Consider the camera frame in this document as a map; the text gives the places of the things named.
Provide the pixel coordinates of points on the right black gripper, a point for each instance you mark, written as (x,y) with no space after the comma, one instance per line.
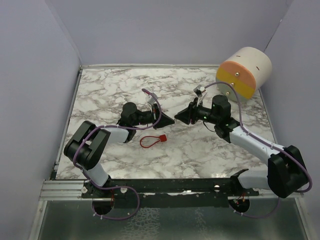
(189,115)

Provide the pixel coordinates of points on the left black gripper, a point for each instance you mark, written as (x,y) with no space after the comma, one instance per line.
(164,121)

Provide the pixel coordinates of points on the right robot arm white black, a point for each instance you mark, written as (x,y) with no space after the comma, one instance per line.
(286,172)

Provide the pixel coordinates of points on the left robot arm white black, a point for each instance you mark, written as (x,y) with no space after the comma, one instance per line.
(88,143)

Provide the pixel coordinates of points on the cylindrical drawer box pastel front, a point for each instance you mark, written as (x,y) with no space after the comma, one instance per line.
(242,74)

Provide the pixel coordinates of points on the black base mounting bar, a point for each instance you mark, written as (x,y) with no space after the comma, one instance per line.
(168,192)

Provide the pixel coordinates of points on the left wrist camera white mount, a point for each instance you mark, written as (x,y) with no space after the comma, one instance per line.
(152,101)

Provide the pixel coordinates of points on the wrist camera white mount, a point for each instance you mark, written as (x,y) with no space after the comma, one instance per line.
(152,101)
(200,92)

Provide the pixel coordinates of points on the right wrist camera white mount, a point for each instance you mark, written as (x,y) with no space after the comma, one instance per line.
(200,92)

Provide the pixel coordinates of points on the aluminium extrusion rail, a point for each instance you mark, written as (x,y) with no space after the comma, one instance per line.
(61,190)

